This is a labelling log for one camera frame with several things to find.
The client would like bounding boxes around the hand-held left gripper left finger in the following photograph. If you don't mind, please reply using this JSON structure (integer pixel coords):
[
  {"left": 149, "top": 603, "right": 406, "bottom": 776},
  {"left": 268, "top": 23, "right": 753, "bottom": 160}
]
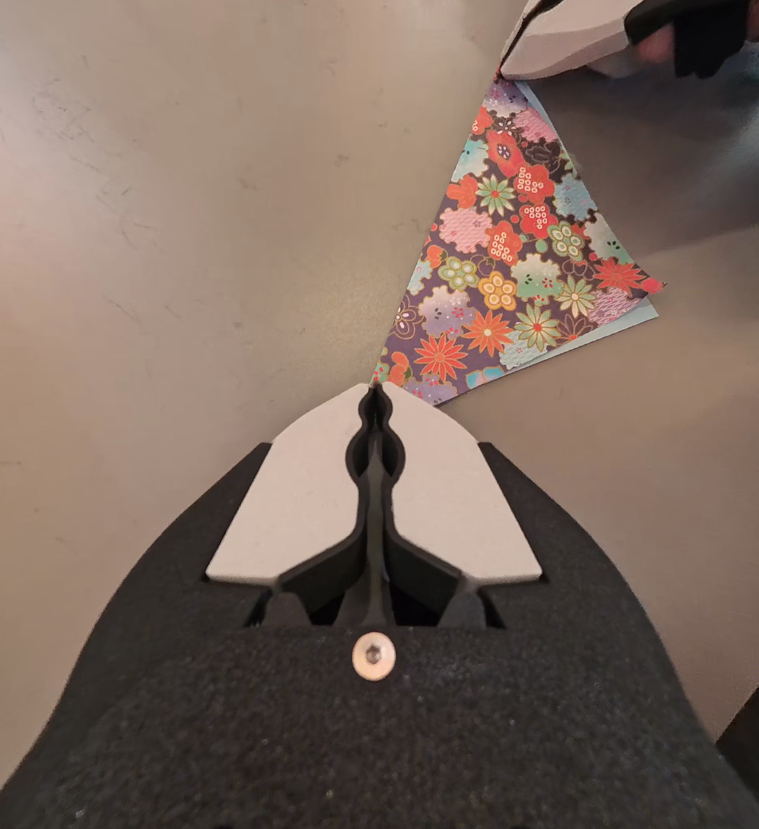
[{"left": 205, "top": 383, "right": 377, "bottom": 627}]

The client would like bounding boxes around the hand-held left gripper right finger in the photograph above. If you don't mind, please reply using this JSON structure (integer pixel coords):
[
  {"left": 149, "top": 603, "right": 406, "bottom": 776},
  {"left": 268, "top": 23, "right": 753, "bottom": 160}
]
[{"left": 377, "top": 382, "right": 544, "bottom": 627}]

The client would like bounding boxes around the person's right hand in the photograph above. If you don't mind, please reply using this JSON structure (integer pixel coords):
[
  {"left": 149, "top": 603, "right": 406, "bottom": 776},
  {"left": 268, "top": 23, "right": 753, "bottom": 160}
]
[{"left": 637, "top": 0, "right": 759, "bottom": 64}]

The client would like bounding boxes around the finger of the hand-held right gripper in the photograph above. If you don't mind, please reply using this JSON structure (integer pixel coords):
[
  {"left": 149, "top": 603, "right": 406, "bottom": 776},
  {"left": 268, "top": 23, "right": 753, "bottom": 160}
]
[{"left": 499, "top": 0, "right": 647, "bottom": 82}]

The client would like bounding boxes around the floral origami paper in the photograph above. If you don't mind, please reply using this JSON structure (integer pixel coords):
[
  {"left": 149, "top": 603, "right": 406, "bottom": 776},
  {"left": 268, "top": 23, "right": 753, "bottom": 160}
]
[{"left": 370, "top": 70, "right": 667, "bottom": 409}]

